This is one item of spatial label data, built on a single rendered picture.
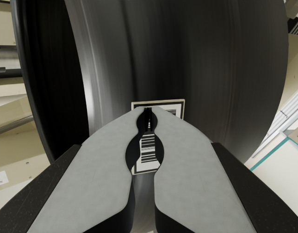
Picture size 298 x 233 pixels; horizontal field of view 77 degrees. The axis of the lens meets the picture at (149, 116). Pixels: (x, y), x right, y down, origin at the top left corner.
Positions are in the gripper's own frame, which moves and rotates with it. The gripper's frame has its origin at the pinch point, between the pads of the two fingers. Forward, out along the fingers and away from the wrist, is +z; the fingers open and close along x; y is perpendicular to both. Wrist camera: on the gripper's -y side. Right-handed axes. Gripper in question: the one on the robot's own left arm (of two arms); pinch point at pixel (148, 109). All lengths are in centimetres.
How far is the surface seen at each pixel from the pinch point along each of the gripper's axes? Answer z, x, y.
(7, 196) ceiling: 128, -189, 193
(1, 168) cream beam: 33, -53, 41
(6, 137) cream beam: 44, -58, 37
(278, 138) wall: 254, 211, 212
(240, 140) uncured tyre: 7.0, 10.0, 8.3
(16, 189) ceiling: 138, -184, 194
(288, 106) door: 268, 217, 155
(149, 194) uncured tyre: 1.3, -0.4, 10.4
